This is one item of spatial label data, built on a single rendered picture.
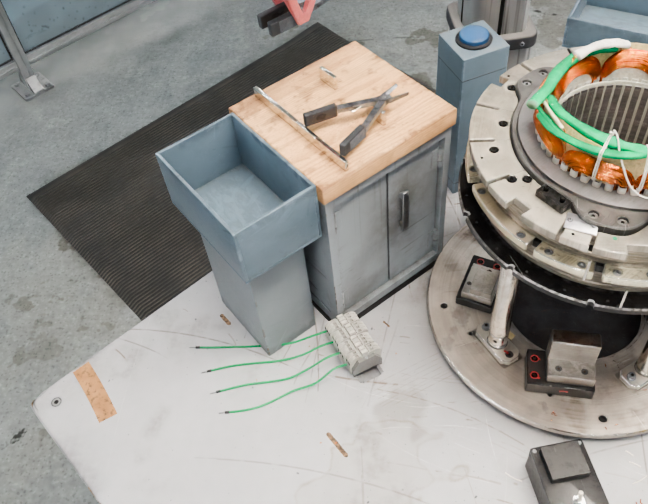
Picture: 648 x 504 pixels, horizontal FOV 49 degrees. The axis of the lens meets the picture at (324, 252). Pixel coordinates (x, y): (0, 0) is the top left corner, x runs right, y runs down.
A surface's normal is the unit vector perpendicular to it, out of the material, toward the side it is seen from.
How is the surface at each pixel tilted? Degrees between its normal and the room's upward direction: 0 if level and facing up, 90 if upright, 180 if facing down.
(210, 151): 90
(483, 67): 90
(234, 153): 90
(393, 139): 0
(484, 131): 0
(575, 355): 90
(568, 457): 0
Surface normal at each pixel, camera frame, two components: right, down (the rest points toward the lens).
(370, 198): 0.61, 0.58
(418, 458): -0.08, -0.63
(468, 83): 0.38, 0.70
